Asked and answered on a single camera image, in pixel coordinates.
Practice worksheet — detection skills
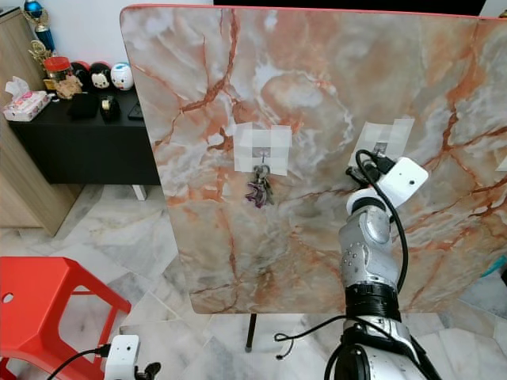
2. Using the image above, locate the black wallet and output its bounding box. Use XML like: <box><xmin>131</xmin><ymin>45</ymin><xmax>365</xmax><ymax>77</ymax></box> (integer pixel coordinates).
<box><xmin>68</xmin><ymin>93</ymin><xmax>100</xmax><ymax>121</ymax></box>

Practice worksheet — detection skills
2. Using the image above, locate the metal hook under clear tape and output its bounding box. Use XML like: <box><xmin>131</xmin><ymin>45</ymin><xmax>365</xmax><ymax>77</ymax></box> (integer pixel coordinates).
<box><xmin>231</xmin><ymin>124</ymin><xmax>292</xmax><ymax>177</ymax></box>
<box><xmin>354</xmin><ymin>117</ymin><xmax>415</xmax><ymax>169</ymax></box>

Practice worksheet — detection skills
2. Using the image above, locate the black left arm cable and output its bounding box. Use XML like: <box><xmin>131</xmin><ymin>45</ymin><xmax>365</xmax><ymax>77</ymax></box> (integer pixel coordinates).
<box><xmin>48</xmin><ymin>344</ymin><xmax>112</xmax><ymax>380</ymax></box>

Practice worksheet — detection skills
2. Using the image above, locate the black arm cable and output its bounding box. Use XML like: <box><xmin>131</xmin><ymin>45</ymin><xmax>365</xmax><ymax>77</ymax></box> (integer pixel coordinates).
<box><xmin>355</xmin><ymin>149</ymin><xmax>410</xmax><ymax>294</ymax></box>
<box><xmin>48</xmin><ymin>344</ymin><xmax>112</xmax><ymax>380</ymax></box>

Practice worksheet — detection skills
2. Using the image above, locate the gold trophy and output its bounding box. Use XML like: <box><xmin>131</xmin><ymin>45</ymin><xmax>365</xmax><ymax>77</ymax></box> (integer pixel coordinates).
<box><xmin>30</xmin><ymin>41</ymin><xmax>55</xmax><ymax>76</ymax></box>

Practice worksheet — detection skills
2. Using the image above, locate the light wooden cabinet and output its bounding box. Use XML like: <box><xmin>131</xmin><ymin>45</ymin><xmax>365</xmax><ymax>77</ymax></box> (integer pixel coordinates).
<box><xmin>0</xmin><ymin>8</ymin><xmax>80</xmax><ymax>237</ymax></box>

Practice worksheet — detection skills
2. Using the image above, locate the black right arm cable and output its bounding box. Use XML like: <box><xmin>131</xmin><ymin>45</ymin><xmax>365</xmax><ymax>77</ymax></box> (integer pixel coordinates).
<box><xmin>355</xmin><ymin>149</ymin><xmax>410</xmax><ymax>294</ymax></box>

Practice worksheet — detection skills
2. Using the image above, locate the red lid clear jar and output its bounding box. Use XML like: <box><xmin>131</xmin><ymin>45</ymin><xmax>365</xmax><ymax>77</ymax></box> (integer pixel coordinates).
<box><xmin>44</xmin><ymin>56</ymin><xmax>72</xmax><ymax>100</ymax></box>

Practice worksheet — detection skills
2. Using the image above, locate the pink tissue pack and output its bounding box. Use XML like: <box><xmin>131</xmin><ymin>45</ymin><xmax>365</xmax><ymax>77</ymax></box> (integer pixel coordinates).
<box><xmin>2</xmin><ymin>76</ymin><xmax>48</xmax><ymax>122</ymax></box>

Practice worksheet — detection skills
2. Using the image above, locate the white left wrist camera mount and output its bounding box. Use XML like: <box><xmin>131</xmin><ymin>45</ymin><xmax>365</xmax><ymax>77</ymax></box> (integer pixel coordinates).
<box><xmin>105</xmin><ymin>336</ymin><xmax>142</xmax><ymax>380</ymax></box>

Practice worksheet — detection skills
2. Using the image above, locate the black white-faced round toy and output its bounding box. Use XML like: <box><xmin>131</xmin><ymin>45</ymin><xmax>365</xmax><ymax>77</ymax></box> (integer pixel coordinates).
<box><xmin>89</xmin><ymin>63</ymin><xmax>112</xmax><ymax>90</ymax></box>

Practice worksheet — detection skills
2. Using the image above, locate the bunch of keys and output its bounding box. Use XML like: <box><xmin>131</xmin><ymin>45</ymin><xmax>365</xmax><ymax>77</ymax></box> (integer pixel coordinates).
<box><xmin>246</xmin><ymin>162</ymin><xmax>276</xmax><ymax>208</ymax></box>

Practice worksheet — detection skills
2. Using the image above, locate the black tape dispenser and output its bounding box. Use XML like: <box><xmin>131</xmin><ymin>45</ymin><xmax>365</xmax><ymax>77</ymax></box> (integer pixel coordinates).
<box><xmin>99</xmin><ymin>95</ymin><xmax>120</xmax><ymax>121</ymax></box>

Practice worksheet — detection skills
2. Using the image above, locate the blue globe trophy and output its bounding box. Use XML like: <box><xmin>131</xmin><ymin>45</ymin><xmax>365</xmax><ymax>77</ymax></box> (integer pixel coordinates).
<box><xmin>24</xmin><ymin>0</ymin><xmax>48</xmax><ymax>52</ymax></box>

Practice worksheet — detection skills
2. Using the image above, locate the red plastic stool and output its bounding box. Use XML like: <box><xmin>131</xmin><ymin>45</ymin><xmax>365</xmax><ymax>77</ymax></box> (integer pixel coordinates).
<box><xmin>0</xmin><ymin>256</ymin><xmax>132</xmax><ymax>380</ymax></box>

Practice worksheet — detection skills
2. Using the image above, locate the marble pattern folding table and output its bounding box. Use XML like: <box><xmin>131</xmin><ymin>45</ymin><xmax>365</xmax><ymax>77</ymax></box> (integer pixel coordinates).
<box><xmin>120</xmin><ymin>4</ymin><xmax>507</xmax><ymax>353</ymax></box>

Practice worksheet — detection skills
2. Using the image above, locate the black low TV console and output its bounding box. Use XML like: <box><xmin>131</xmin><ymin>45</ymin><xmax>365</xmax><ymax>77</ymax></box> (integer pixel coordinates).
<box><xmin>8</xmin><ymin>92</ymin><xmax>162</xmax><ymax>200</ymax></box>

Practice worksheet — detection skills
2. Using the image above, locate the loose black cable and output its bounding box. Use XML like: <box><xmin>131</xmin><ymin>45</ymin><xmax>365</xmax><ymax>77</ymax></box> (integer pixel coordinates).
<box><xmin>273</xmin><ymin>315</ymin><xmax>345</xmax><ymax>361</ymax></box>

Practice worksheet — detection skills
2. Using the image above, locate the white round toy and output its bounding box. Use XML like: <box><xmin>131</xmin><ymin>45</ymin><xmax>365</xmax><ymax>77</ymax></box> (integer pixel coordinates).
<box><xmin>109</xmin><ymin>63</ymin><xmax>134</xmax><ymax>90</ymax></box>

